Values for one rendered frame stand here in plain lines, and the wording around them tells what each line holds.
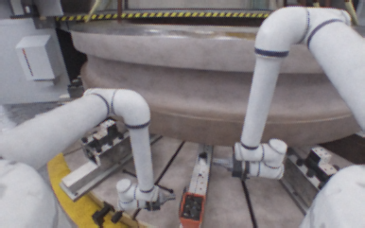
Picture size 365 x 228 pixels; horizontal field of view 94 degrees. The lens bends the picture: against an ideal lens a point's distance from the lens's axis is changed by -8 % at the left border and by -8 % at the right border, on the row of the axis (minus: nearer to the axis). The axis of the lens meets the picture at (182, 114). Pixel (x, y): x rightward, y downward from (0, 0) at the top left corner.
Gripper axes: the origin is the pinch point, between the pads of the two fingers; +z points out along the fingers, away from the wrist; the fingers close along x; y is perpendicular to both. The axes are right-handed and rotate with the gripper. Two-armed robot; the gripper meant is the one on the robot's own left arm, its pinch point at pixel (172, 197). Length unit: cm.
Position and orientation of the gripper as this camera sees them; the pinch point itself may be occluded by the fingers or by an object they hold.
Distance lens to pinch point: 128.4
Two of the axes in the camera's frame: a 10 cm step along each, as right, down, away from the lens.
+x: -1.6, -4.9, 8.6
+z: 9.9, -0.8, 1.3
